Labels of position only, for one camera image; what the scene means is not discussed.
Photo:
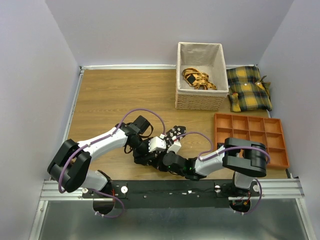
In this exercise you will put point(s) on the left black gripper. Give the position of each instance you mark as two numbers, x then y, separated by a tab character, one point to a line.
140	158

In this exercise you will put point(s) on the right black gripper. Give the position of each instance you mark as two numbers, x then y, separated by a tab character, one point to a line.
161	165

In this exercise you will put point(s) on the black floral tie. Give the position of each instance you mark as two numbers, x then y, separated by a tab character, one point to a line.
174	132

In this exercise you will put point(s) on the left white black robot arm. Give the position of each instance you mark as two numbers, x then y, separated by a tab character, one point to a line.
70	165

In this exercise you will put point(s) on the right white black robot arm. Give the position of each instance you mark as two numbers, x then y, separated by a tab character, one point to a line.
247	159

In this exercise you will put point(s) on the orange patterned tie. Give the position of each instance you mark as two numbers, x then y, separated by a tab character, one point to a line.
197	79

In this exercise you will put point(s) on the orange compartment tray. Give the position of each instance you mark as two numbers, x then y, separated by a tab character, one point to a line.
267	131

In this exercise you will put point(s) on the yellow plaid shirt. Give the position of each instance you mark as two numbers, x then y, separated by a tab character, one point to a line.
247	90

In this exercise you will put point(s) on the wicker basket with liner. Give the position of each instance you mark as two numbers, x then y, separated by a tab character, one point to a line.
208	58

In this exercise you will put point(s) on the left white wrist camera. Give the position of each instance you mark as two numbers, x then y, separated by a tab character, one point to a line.
156	144

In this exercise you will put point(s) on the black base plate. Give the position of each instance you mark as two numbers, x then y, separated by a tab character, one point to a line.
218	193

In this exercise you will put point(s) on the aluminium frame rail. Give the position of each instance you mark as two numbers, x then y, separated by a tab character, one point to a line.
289	188

